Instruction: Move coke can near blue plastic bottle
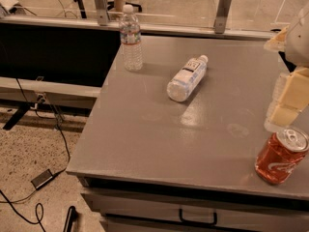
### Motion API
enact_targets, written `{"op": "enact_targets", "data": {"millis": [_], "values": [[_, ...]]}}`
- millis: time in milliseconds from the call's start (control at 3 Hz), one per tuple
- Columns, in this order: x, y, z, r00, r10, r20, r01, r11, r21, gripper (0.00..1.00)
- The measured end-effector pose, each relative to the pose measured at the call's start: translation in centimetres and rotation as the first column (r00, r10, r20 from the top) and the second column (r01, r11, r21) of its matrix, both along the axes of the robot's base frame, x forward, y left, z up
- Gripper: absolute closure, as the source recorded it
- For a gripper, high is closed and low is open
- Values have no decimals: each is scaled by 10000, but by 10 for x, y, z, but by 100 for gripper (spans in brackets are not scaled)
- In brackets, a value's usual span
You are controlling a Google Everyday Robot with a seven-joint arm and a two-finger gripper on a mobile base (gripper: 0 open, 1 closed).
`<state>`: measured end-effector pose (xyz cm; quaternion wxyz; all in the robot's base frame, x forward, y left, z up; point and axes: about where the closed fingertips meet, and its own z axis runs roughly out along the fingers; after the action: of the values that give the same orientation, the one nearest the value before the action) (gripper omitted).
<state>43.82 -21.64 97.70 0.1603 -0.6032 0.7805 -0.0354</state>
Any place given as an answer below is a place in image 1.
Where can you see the black tripod leg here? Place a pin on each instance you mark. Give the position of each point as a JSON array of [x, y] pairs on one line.
[[81, 8]]

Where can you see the black drawer handle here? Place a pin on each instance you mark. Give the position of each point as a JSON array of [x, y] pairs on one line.
[[197, 220]]

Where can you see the black object on floor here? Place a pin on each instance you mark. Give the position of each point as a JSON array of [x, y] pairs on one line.
[[70, 219]]

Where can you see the black power adapter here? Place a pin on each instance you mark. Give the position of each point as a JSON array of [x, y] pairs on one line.
[[42, 179]]

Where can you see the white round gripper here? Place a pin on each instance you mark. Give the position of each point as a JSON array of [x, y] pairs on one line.
[[298, 39]]

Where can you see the left metal bracket post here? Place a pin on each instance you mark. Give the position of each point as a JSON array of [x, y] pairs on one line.
[[102, 14]]

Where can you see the blue plastic bottle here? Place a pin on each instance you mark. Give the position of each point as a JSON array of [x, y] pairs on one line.
[[187, 78]]

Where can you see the red coke can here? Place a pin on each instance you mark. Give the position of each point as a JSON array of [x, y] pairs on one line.
[[281, 154]]

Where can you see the upright clear water bottle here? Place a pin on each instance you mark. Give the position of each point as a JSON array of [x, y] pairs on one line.
[[130, 35]]

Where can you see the right metal bracket post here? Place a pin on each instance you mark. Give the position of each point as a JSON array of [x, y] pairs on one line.
[[221, 18]]

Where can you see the metal bracket post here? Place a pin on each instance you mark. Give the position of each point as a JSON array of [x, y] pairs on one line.
[[102, 14], [221, 18]]

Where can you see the grey cabinet drawer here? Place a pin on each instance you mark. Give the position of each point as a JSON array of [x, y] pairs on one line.
[[126, 211]]

